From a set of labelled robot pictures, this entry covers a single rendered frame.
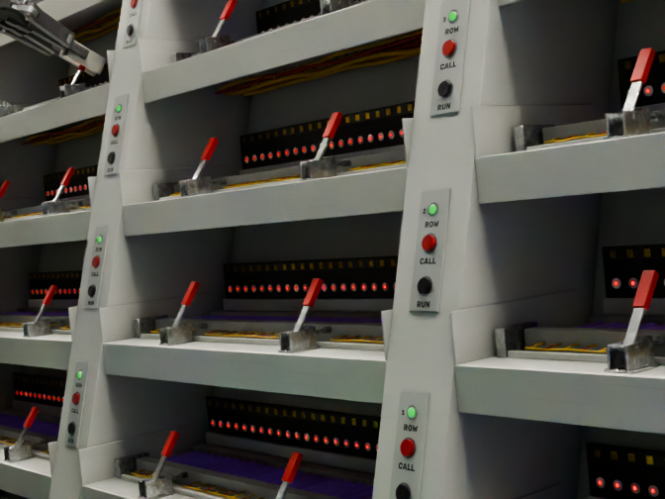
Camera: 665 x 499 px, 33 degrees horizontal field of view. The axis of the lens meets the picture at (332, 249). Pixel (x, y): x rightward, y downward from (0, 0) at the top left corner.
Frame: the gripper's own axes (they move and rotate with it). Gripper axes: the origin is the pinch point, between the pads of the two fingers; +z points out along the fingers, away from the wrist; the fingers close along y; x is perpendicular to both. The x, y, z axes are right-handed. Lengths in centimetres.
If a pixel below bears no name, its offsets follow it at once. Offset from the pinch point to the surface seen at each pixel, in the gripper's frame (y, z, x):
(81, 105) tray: 7.9, 0.0, -10.5
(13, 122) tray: -18.7, -0.4, -9.9
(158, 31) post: 27.4, -0.7, -1.3
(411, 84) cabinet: 65, 19, -6
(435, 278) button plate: 94, 7, -40
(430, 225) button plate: 92, 5, -35
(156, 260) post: 27.3, 12.4, -33.1
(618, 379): 116, 9, -48
